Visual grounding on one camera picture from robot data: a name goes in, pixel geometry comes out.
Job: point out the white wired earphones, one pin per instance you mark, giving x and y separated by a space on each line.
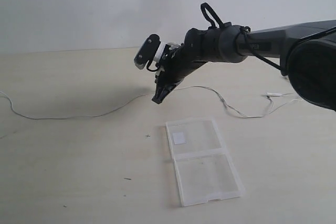
230 110

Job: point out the clear plastic hinged case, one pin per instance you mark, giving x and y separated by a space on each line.
204 169

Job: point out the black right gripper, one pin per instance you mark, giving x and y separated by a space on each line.
176 62

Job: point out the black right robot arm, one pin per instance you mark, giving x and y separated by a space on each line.
306 54

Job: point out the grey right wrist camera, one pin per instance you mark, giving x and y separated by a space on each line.
147 51

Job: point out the white square sticker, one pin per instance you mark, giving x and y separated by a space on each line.
178 138

